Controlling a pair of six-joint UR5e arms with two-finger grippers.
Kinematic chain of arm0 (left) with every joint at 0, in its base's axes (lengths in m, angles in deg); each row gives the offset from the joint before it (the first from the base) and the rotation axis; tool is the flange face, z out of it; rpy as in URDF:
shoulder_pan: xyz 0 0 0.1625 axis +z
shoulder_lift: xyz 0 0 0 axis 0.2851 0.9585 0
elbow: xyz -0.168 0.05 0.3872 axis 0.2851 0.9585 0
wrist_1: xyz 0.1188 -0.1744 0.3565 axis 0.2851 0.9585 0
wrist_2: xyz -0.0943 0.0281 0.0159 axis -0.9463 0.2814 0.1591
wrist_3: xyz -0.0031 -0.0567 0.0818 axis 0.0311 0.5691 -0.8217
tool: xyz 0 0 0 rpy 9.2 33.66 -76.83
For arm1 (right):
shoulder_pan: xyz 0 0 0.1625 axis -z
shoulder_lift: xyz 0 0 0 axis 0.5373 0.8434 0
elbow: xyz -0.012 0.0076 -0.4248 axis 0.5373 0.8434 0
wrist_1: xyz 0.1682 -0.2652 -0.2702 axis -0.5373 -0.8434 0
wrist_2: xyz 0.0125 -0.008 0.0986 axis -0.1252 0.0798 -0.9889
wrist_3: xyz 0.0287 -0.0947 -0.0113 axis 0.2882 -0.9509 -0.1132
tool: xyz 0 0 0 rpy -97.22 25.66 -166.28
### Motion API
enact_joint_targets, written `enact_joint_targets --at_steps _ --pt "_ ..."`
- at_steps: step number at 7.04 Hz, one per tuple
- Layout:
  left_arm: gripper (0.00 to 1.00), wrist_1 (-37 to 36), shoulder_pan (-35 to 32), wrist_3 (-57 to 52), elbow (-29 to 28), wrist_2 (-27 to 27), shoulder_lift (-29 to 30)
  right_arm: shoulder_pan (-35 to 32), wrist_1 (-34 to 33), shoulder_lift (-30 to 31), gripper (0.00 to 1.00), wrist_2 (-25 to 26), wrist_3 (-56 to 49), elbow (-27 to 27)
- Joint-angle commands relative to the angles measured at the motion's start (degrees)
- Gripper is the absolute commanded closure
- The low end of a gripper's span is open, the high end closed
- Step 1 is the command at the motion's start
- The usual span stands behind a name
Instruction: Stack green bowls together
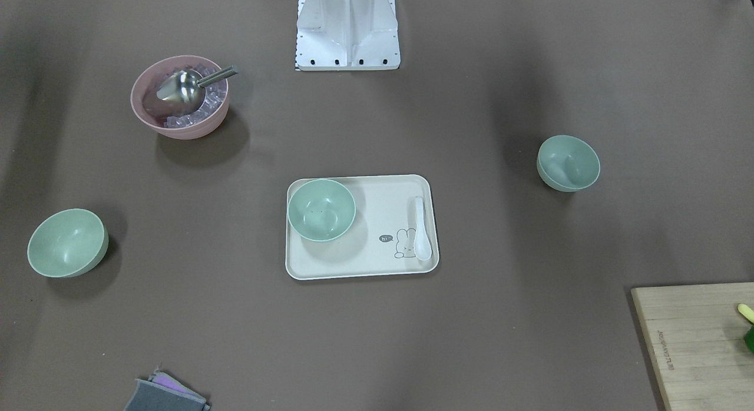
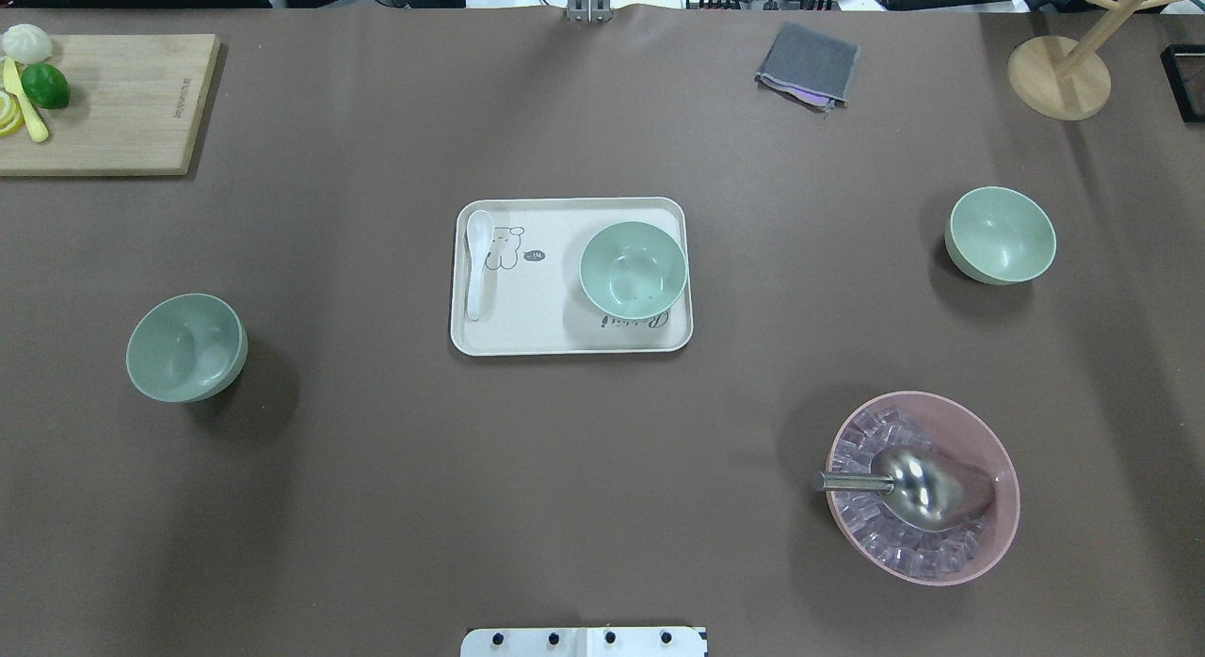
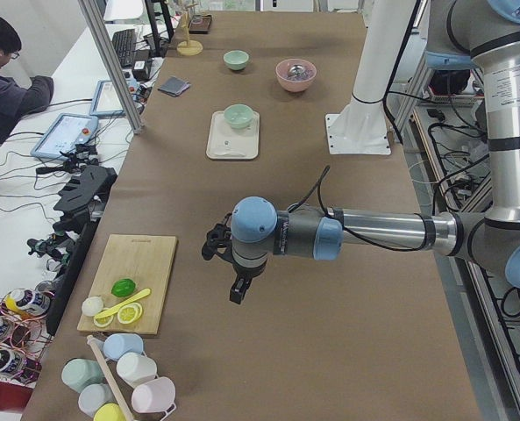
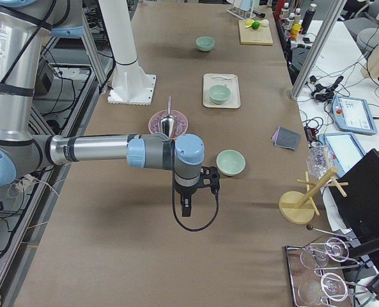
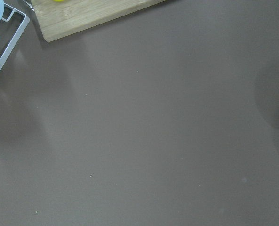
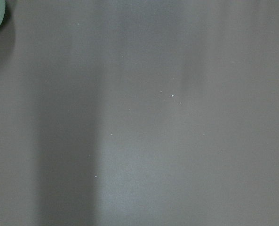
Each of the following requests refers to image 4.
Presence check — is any blue teach pendant far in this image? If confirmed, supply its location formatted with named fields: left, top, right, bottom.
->
left=332, top=95, right=378, bottom=135

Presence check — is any green bowl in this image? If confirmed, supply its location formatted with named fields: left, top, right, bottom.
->
left=208, top=84, right=231, bottom=105
left=196, top=36, right=215, bottom=52
left=216, top=150, right=246, bottom=177

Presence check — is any white garlic bulb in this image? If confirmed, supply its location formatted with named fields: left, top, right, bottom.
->
left=261, top=19, right=269, bottom=27

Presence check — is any black monitor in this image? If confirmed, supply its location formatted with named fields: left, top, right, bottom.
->
left=330, top=149, right=379, bottom=271

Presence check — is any wooden mug tree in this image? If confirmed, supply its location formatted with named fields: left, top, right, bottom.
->
left=279, top=164, right=348, bottom=224

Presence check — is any clear plastic bag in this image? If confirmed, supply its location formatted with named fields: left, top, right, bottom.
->
left=306, top=145, right=334, bottom=178

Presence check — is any black bottle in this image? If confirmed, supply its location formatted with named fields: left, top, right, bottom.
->
left=302, top=3, right=317, bottom=30

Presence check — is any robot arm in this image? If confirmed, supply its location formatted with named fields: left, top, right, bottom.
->
left=0, top=1, right=210, bottom=217

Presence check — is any yellow cup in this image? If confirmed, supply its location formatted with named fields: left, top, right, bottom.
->
left=289, top=24, right=302, bottom=40

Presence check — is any beige serving tray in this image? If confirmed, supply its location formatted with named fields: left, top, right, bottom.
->
left=203, top=74, right=241, bottom=109

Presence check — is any wire glass rack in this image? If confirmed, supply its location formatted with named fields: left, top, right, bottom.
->
left=285, top=224, right=376, bottom=306

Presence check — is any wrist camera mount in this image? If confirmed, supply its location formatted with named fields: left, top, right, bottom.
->
left=198, top=166, right=220, bottom=195

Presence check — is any metal ice scoop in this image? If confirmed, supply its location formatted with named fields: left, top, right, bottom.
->
left=159, top=96, right=176, bottom=138

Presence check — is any white ceramic spoon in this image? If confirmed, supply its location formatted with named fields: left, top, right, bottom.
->
left=211, top=74, right=236, bottom=80

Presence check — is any dish drying rack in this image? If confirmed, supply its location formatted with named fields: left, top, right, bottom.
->
left=226, top=0, right=265, bottom=20

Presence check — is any green bowl on tray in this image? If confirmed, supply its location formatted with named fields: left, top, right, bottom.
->
left=208, top=84, right=231, bottom=105

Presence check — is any lower wine glass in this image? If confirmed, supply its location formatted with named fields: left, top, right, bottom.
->
left=298, top=272, right=348, bottom=306

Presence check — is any wine glass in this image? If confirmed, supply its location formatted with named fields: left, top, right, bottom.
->
left=300, top=237, right=349, bottom=271
left=298, top=272, right=348, bottom=306

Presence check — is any wooden cutting board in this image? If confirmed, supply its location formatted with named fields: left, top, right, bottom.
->
left=238, top=20, right=273, bottom=45

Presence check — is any grey folded cloth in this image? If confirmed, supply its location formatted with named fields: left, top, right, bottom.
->
left=272, top=127, right=301, bottom=151

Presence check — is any pink bowl with ice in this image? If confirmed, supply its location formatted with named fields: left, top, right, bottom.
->
left=148, top=109, right=189, bottom=139

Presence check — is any aluminium frame post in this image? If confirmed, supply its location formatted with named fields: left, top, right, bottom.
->
left=290, top=0, right=346, bottom=100

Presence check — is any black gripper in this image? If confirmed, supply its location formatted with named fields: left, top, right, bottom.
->
left=175, top=185, right=196, bottom=217

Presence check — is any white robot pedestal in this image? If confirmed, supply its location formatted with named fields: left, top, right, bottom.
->
left=99, top=0, right=157, bottom=106

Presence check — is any upper wine glass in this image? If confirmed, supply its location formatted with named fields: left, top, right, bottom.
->
left=300, top=237, right=349, bottom=271

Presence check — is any blue teach pendant near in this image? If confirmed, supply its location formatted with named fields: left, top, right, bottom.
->
left=318, top=132, right=366, bottom=178

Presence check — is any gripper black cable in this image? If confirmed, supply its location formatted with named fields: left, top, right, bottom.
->
left=171, top=178, right=220, bottom=232

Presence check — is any blue teach pendant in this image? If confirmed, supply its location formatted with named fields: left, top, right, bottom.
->
left=332, top=95, right=378, bottom=135
left=318, top=132, right=366, bottom=178

